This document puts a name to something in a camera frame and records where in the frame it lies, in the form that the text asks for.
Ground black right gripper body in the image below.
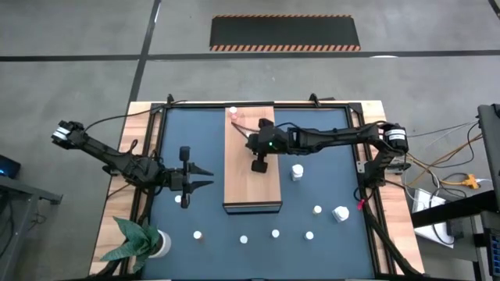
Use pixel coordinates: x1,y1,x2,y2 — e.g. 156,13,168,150
245,118,290,174

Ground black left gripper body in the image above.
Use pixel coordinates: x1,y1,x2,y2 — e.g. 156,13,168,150
163,146,191,210

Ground large white supplement bottle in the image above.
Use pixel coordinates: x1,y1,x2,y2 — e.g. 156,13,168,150
331,205,351,223
289,163,305,182

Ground snake plant white pot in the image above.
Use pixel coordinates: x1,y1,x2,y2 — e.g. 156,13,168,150
100,216,173,274

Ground black floor mat orange stripes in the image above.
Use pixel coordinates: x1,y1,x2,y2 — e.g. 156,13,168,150
209,14,362,53

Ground grey side table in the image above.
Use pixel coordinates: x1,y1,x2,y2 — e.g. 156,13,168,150
0,175,63,280

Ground black device blue light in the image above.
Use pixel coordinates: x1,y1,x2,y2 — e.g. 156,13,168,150
0,154,22,180

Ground black side desk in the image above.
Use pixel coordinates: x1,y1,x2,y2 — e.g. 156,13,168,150
409,190,500,229

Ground yellow power splitter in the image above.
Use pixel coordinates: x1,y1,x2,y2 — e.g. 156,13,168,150
439,173,481,191

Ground grey equipment case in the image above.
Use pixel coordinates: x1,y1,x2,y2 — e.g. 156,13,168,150
477,103,500,196

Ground wooden shelf black frame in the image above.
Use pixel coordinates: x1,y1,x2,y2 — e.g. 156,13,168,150
222,105,283,215

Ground black table frame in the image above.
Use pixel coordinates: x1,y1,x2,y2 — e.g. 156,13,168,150
119,92,425,281

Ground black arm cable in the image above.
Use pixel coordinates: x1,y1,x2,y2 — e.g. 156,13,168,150
83,99,189,133

